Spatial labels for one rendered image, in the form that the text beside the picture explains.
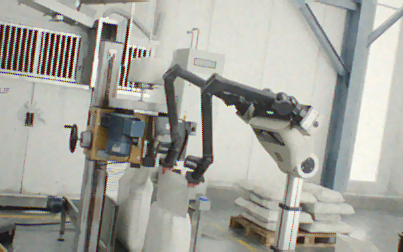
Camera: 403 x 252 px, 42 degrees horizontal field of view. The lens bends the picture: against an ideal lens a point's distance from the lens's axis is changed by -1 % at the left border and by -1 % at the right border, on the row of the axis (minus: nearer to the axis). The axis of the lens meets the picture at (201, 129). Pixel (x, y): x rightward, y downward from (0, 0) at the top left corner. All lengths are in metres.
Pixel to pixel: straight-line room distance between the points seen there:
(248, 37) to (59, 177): 3.75
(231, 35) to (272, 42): 0.73
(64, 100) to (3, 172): 1.00
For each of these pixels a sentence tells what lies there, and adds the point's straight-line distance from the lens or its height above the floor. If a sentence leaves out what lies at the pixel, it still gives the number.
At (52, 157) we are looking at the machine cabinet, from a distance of 5.99.
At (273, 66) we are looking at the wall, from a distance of 8.41.
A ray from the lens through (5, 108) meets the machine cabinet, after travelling 5.88.
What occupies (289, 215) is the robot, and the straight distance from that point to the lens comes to 3.06.
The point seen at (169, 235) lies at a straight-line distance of 3.00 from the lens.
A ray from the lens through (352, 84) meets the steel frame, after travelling 8.86.
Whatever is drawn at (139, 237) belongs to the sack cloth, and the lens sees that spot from 3.73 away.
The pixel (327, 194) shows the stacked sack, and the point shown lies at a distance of 6.41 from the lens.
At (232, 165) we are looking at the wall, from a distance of 8.19.
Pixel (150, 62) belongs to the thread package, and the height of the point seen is 1.65.
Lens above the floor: 1.47
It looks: 3 degrees down
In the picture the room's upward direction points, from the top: 8 degrees clockwise
